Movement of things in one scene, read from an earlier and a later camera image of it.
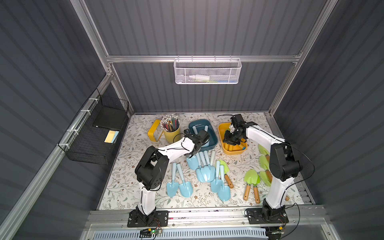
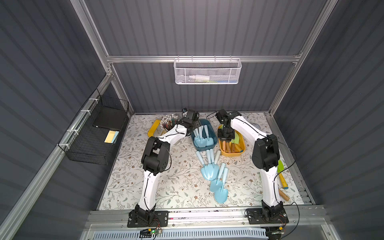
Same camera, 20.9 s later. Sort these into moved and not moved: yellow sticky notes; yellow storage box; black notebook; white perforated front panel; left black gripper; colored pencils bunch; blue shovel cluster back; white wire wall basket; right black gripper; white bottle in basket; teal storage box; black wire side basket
Moved: left black gripper; right black gripper; blue shovel cluster back
Not moved: white perforated front panel; white wire wall basket; white bottle in basket; black wire side basket; yellow sticky notes; yellow storage box; black notebook; colored pencils bunch; teal storage box
